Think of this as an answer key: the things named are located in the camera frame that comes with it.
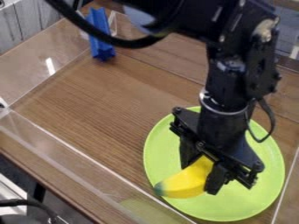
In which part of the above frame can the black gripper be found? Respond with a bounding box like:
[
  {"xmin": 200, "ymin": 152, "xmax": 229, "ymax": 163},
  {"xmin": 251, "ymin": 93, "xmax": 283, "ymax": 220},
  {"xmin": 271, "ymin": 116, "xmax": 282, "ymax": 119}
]
[{"xmin": 169, "ymin": 90, "xmax": 265, "ymax": 195}]

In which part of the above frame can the yellow toy banana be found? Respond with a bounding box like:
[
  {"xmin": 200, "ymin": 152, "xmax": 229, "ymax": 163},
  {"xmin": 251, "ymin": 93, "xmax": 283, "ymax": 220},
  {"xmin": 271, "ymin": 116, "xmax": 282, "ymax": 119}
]
[{"xmin": 153, "ymin": 156, "xmax": 213, "ymax": 199}]

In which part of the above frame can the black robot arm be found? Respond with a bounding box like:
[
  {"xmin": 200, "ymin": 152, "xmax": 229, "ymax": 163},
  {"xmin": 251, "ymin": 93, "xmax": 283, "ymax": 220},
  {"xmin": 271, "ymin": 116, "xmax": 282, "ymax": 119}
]
[{"xmin": 45, "ymin": 0, "xmax": 282, "ymax": 198}]

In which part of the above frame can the green round plate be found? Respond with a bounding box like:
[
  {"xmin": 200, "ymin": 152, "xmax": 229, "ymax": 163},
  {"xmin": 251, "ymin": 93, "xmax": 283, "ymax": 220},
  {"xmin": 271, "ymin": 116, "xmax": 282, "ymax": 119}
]
[{"xmin": 144, "ymin": 115, "xmax": 286, "ymax": 222}]

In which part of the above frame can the black device with knob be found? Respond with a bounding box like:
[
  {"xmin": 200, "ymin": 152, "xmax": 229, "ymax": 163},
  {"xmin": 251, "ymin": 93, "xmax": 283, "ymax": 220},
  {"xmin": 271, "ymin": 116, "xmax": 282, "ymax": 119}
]
[{"xmin": 33, "ymin": 211, "xmax": 69, "ymax": 224}]

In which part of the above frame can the clear acrylic enclosure wall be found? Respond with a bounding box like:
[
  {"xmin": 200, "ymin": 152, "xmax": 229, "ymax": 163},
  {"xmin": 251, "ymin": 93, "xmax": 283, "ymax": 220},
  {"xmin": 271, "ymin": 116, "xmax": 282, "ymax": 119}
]
[{"xmin": 0, "ymin": 7, "xmax": 299, "ymax": 224}]

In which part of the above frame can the blue plastic bracket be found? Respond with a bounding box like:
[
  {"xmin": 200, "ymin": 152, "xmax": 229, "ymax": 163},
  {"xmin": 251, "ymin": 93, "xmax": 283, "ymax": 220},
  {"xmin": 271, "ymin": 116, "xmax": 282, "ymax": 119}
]
[{"xmin": 85, "ymin": 8, "xmax": 116, "ymax": 61}]

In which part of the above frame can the black cable lower left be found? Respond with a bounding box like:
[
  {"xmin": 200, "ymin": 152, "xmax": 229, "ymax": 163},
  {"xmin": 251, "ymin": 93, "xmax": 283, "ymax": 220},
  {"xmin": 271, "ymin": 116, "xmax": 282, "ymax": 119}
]
[{"xmin": 0, "ymin": 199, "xmax": 60, "ymax": 224}]

